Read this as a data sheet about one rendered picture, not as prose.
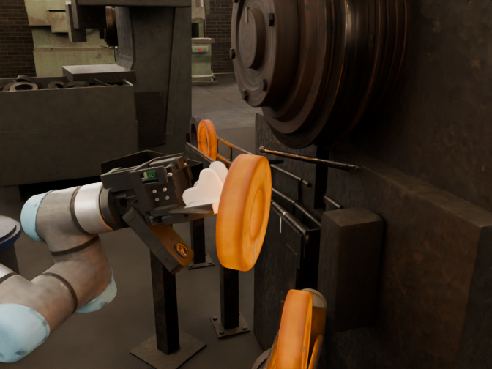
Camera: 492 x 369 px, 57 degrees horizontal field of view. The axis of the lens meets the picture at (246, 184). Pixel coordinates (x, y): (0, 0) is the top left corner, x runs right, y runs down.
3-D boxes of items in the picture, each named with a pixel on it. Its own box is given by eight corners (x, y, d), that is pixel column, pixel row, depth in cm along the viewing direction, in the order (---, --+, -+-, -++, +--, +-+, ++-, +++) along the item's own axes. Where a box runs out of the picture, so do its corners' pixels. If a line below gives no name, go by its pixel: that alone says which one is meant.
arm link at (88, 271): (47, 329, 69) (20, 265, 67) (91, 291, 79) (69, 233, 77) (89, 327, 67) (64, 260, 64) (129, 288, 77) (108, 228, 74)
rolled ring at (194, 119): (197, 118, 199) (204, 117, 200) (187, 114, 216) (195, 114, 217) (200, 159, 204) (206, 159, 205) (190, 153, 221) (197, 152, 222)
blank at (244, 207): (276, 147, 66) (253, 144, 67) (245, 169, 52) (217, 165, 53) (267, 246, 71) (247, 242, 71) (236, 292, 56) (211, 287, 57)
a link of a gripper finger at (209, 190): (237, 165, 56) (172, 177, 60) (249, 209, 58) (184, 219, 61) (244, 158, 59) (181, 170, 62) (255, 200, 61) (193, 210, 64)
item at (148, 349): (159, 321, 187) (147, 149, 163) (209, 345, 172) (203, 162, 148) (119, 347, 171) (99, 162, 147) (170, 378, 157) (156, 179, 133)
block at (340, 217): (357, 304, 101) (367, 203, 93) (378, 325, 94) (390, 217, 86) (313, 313, 98) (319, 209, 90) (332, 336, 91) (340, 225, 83)
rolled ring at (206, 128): (206, 173, 195) (213, 171, 196) (212, 143, 181) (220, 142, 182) (195, 140, 205) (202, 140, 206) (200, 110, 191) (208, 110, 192)
